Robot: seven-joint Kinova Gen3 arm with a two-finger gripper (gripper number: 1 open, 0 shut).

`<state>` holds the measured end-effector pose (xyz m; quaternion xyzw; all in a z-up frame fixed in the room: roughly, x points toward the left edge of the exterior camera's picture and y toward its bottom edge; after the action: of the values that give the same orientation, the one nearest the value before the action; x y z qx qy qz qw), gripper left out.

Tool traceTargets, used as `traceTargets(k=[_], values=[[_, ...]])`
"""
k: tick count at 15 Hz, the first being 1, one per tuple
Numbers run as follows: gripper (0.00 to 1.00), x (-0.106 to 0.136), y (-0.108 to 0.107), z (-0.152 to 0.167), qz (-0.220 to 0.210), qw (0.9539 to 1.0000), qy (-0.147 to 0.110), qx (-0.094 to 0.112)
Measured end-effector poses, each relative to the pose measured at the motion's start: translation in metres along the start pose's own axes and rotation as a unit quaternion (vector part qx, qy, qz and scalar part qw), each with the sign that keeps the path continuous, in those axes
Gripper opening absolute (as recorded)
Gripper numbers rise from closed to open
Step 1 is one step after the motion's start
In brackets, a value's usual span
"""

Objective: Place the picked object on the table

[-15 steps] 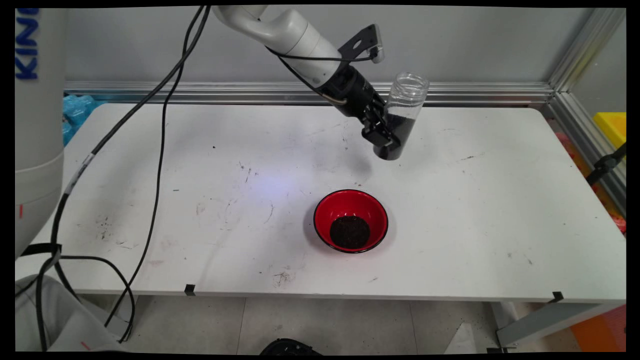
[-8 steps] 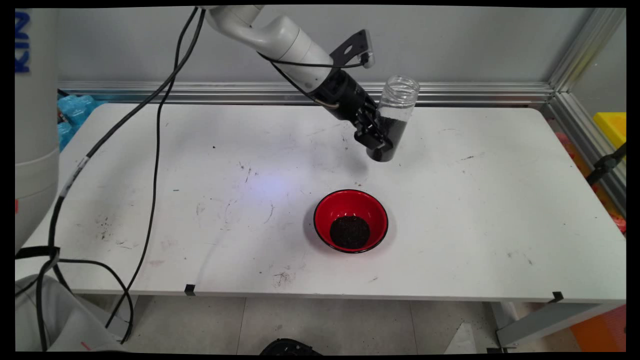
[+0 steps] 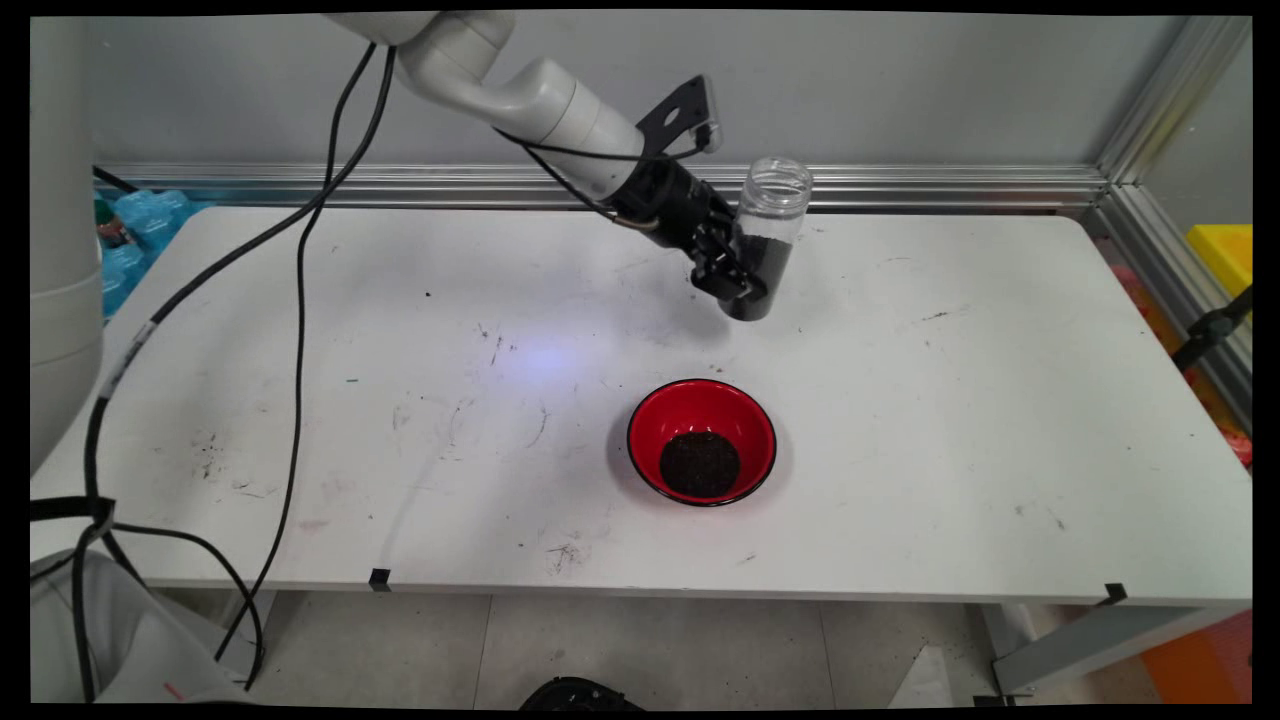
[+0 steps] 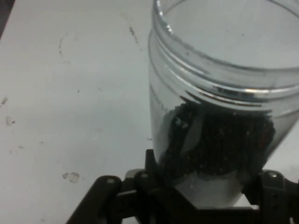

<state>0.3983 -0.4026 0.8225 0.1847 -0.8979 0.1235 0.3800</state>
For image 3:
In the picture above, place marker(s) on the clear jar of black seeds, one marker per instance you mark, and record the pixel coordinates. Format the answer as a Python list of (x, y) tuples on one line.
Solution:
[(765, 270)]

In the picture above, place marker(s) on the yellow foam block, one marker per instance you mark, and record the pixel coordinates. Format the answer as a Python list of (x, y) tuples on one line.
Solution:
[(1225, 255)]

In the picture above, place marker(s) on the short aluminium frame rail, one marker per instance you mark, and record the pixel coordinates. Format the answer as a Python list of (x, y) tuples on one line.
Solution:
[(1170, 290)]

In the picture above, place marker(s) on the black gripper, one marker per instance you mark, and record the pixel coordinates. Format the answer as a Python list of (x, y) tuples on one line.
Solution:
[(670, 200)]

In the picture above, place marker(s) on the white table leg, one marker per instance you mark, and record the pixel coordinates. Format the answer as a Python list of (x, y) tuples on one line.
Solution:
[(250, 610)]

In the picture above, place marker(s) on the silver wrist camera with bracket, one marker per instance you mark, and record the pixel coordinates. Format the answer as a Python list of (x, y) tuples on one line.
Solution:
[(675, 115)]

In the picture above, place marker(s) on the small bottle with green cap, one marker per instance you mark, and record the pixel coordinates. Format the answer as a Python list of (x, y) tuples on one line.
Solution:
[(112, 225)]

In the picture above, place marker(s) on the orange box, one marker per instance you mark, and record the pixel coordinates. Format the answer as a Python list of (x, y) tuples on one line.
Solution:
[(1200, 660)]

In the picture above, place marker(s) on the grey table leg beam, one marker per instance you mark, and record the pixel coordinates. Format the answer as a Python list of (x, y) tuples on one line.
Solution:
[(1100, 640)]

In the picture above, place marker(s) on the red bowl with black rim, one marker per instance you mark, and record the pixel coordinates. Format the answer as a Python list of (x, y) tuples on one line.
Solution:
[(700, 410)]

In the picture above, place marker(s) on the blue water bottle pack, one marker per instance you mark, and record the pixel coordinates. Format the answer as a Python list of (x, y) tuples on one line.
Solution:
[(155, 225)]

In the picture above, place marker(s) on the pile of black seeds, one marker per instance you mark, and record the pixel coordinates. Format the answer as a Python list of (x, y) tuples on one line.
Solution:
[(700, 465)]

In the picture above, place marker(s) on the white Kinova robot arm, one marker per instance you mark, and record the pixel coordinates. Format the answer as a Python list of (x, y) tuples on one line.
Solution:
[(560, 110)]

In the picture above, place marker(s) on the long aluminium frame rail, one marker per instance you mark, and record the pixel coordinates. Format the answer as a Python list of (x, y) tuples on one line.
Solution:
[(950, 187)]

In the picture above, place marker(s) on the black round floor object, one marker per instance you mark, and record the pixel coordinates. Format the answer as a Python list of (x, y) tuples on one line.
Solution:
[(575, 695)]

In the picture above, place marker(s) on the aluminium frame corner post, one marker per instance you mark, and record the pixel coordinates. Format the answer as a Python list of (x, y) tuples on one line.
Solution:
[(1150, 100)]

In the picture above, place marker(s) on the black tape marker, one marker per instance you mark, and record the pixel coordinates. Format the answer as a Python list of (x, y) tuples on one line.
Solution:
[(1113, 595), (380, 580)]

